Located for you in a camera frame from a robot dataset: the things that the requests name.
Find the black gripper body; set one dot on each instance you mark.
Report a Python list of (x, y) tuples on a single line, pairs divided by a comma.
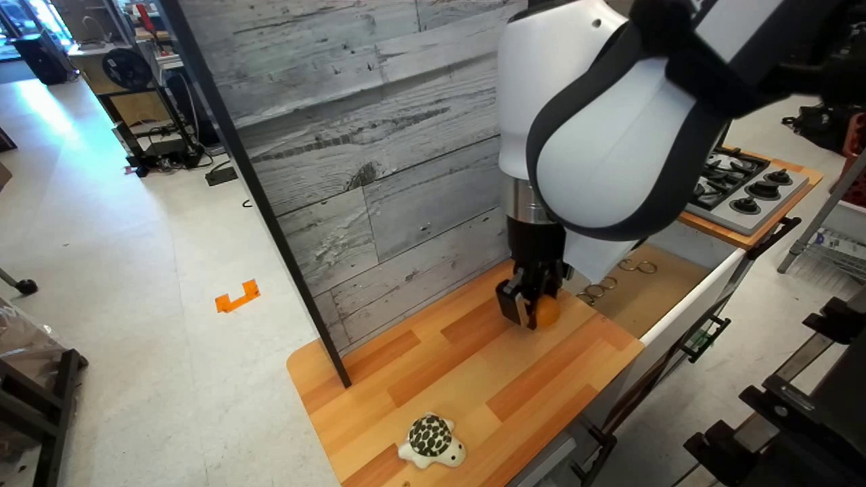
[(535, 253)]

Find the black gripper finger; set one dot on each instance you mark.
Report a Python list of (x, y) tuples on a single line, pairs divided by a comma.
[(527, 310), (508, 301)]

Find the orange fruit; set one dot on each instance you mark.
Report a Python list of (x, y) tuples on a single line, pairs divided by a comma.
[(546, 310)]

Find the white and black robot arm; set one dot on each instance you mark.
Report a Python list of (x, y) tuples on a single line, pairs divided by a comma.
[(603, 118)]

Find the white toy sink unit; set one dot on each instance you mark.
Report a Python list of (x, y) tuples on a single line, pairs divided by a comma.
[(664, 293)]

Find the white spotted turtle toy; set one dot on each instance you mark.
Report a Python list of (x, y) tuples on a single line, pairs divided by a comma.
[(431, 441)]

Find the grey wood-pattern back panel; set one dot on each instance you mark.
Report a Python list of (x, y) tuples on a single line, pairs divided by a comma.
[(366, 133)]

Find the toy stove top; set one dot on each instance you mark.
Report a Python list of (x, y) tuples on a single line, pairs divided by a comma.
[(742, 197)]

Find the orange floor tape marker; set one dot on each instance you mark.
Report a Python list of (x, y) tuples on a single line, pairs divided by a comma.
[(227, 305)]

